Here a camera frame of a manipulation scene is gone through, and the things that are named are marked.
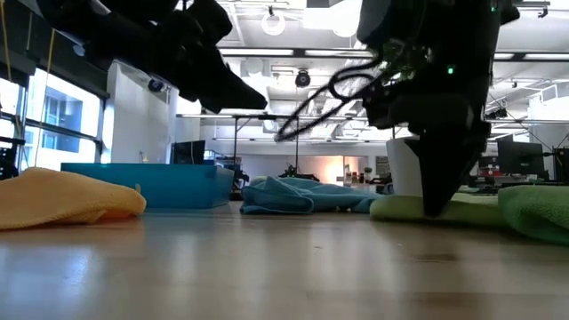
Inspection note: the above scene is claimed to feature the green microfiber towel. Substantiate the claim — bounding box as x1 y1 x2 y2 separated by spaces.
497 185 569 246

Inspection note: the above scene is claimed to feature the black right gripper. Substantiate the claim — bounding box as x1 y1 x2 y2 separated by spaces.
362 92 491 218

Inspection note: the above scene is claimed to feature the black computer monitor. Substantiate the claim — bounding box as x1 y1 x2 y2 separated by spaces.
496 140 546 179
171 140 207 165

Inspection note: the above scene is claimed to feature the teal plastic bin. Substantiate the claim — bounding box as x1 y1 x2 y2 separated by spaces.
60 162 236 210

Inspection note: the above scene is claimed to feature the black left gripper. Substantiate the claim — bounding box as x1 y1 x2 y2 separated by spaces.
146 8 268 115

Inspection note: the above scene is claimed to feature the round white ring lamp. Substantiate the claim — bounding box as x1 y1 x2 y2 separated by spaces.
260 6 287 37

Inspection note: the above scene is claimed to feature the black metal frame stand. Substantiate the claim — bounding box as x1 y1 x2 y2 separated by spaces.
230 114 304 196

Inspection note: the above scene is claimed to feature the lime yellow-green microfiber towel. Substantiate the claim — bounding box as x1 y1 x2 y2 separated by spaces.
369 193 509 228

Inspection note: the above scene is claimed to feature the orange microfiber towel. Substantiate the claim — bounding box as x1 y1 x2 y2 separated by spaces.
0 167 148 231

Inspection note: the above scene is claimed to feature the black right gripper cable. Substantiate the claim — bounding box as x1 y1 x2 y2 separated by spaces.
274 57 389 143

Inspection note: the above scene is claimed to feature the blue microfiber towel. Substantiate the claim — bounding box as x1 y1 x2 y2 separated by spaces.
239 175 384 216

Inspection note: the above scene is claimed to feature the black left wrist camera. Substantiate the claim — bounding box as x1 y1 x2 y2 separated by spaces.
195 0 234 45

